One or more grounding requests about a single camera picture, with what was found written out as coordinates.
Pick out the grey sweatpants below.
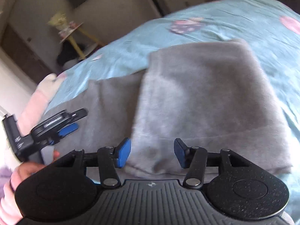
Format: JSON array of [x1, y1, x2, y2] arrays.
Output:
[[45, 39, 293, 180]]

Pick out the light blue bed sheet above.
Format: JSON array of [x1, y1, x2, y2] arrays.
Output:
[[46, 0, 299, 224]]

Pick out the left hand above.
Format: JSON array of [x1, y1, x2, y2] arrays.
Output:
[[9, 161, 46, 192]]

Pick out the wrapped flower bouquet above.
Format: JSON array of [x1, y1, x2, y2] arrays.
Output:
[[47, 12, 68, 30]]

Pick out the black clothes on table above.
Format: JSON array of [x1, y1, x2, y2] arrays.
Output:
[[56, 41, 79, 67]]

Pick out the round wooden side table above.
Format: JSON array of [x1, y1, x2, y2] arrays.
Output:
[[58, 21, 106, 60]]

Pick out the pink sleeve forearm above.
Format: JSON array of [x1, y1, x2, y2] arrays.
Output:
[[1, 182, 23, 225]]

